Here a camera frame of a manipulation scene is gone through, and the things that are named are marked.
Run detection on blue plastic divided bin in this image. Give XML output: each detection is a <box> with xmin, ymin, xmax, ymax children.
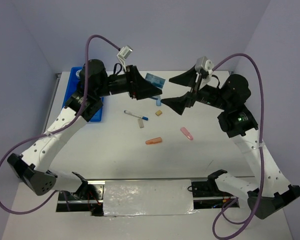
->
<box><xmin>62</xmin><ymin>66</ymin><xmax>104</xmax><ymax>122</ymax></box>

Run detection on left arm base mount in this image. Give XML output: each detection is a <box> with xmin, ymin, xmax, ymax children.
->
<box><xmin>63</xmin><ymin>172</ymin><xmax>104</xmax><ymax>217</ymax></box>

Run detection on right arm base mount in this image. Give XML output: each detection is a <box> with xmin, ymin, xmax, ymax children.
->
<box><xmin>187</xmin><ymin>169</ymin><xmax>229</xmax><ymax>198</ymax></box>

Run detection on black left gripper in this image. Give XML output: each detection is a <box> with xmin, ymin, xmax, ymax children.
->
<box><xmin>95</xmin><ymin>65</ymin><xmax>162</xmax><ymax>101</ymax></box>

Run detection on grey eraser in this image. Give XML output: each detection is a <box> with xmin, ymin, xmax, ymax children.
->
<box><xmin>137</xmin><ymin>118</ymin><xmax>144</xmax><ymax>129</ymax></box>

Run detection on blue jar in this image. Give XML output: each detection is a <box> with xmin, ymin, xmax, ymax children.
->
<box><xmin>75</xmin><ymin>69</ymin><xmax>81</xmax><ymax>79</ymax></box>
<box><xmin>145</xmin><ymin>73</ymin><xmax>166</xmax><ymax>90</ymax></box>

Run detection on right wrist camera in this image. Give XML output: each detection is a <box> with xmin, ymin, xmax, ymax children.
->
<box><xmin>194</xmin><ymin>56</ymin><xmax>215</xmax><ymax>75</ymax></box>

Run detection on light blue pen cap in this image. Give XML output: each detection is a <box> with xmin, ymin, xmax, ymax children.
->
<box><xmin>156</xmin><ymin>97</ymin><xmax>162</xmax><ymax>107</ymax></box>

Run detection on white marker blue cap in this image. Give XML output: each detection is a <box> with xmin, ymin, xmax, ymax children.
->
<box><xmin>123</xmin><ymin>110</ymin><xmax>149</xmax><ymax>121</ymax></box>

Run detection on tan eraser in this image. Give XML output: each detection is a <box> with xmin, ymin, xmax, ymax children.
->
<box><xmin>155</xmin><ymin>110</ymin><xmax>163</xmax><ymax>116</ymax></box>

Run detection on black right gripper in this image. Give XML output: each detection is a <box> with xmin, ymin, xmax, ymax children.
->
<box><xmin>160</xmin><ymin>63</ymin><xmax>230</xmax><ymax>115</ymax></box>

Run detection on silver foil tape sheet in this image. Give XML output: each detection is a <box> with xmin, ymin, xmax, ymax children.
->
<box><xmin>103</xmin><ymin>179</ymin><xmax>196</xmax><ymax>217</ymax></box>

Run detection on orange pen cap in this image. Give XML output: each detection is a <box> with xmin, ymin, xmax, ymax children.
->
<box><xmin>145</xmin><ymin>137</ymin><xmax>163</xmax><ymax>145</ymax></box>

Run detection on pink pen cap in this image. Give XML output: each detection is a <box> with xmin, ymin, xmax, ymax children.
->
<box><xmin>180</xmin><ymin>127</ymin><xmax>194</xmax><ymax>141</ymax></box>

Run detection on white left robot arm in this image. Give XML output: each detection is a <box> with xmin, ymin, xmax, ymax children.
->
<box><xmin>7</xmin><ymin>59</ymin><xmax>162</xmax><ymax>200</ymax></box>

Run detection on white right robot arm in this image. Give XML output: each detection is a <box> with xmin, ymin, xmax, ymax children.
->
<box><xmin>161</xmin><ymin>67</ymin><xmax>300</xmax><ymax>220</ymax></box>

